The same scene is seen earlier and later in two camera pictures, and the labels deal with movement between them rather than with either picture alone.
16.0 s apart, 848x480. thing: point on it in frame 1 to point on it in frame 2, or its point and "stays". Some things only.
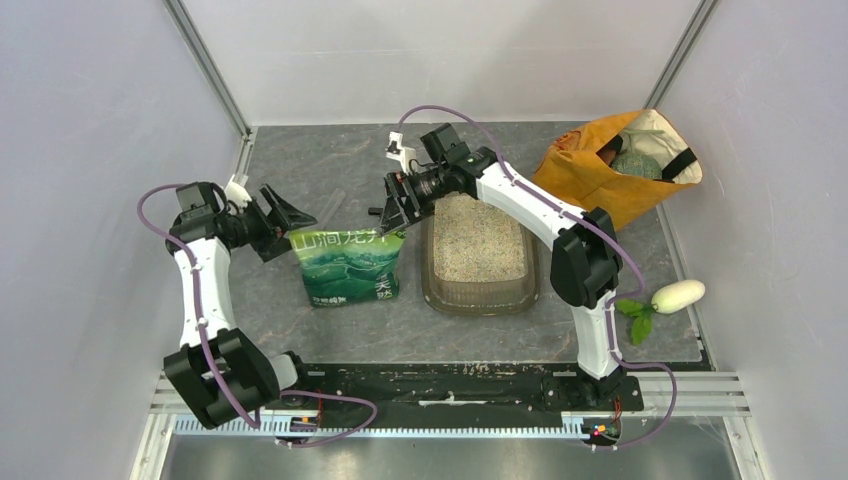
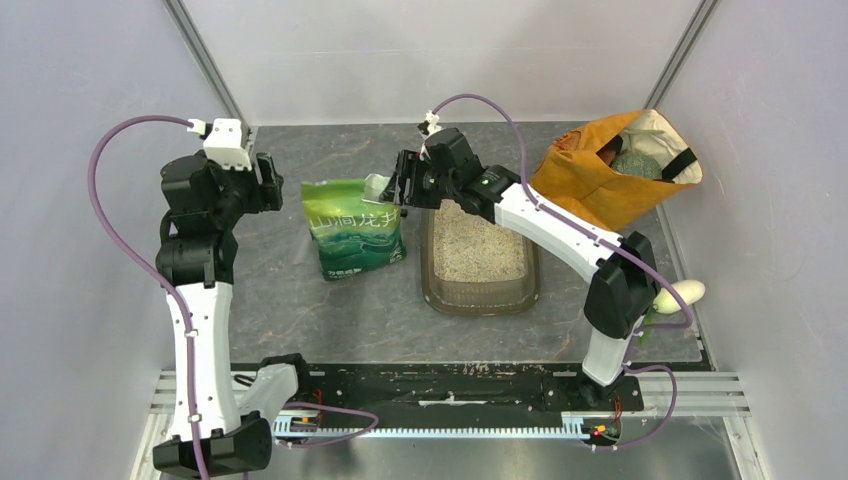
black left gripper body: x=251 y=225 to x=261 y=196
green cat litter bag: x=344 y=266 to x=352 y=228
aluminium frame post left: x=209 y=67 stays
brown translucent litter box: x=476 y=259 stays
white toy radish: x=668 y=298 stays
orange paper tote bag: x=629 y=167 stays
